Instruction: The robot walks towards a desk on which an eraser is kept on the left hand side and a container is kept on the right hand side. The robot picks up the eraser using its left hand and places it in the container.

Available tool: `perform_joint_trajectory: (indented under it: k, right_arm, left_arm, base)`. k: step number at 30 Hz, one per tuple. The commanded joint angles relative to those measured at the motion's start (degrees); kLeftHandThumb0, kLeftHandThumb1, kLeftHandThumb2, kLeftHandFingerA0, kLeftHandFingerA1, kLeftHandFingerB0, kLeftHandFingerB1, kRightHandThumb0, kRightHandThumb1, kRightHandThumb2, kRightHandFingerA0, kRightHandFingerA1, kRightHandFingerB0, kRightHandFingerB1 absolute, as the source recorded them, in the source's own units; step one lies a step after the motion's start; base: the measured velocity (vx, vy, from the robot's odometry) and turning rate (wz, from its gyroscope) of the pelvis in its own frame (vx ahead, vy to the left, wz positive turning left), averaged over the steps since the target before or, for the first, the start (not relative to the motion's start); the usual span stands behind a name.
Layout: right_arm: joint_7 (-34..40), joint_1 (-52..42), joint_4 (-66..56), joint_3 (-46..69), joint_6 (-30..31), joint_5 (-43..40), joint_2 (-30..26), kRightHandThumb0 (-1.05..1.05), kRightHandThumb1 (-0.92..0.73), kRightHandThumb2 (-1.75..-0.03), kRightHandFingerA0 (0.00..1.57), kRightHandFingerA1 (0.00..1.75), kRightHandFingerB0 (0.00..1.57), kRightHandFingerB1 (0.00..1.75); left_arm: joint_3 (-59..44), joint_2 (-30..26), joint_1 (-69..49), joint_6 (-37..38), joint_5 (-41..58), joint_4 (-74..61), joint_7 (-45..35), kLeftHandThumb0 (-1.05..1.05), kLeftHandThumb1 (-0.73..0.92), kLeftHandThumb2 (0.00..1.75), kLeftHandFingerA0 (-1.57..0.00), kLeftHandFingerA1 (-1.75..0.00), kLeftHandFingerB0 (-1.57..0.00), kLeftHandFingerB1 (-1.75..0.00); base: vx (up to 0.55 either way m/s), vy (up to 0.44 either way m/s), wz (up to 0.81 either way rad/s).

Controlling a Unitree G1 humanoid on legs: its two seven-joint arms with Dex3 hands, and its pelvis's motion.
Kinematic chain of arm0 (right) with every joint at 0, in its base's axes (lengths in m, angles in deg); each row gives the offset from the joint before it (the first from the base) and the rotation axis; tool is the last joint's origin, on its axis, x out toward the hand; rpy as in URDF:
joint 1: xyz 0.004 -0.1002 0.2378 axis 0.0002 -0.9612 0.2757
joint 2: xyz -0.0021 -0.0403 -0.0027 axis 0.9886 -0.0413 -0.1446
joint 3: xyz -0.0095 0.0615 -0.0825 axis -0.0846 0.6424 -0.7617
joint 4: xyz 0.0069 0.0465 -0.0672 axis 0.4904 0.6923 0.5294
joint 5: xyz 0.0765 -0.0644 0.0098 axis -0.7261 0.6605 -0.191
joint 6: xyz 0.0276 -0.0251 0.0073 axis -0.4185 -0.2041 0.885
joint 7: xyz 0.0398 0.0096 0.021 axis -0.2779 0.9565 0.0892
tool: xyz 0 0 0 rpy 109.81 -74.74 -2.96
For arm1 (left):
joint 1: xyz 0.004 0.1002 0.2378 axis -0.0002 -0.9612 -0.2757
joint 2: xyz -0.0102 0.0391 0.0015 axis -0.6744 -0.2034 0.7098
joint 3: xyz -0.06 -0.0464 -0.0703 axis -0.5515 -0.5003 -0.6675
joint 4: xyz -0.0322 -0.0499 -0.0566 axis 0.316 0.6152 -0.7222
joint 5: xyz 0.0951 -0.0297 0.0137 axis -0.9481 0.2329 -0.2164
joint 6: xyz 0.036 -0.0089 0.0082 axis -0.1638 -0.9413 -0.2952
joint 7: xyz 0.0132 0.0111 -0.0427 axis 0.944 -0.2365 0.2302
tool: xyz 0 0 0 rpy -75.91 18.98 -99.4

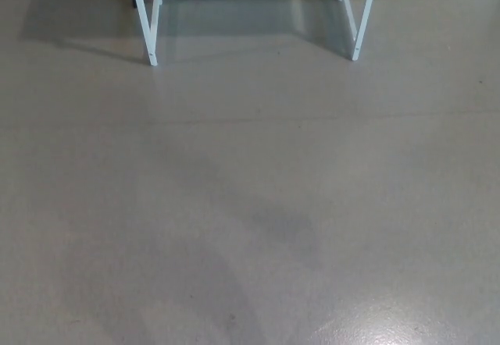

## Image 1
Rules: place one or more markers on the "white desk with metal frame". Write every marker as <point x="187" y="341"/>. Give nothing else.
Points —
<point x="150" y="29"/>

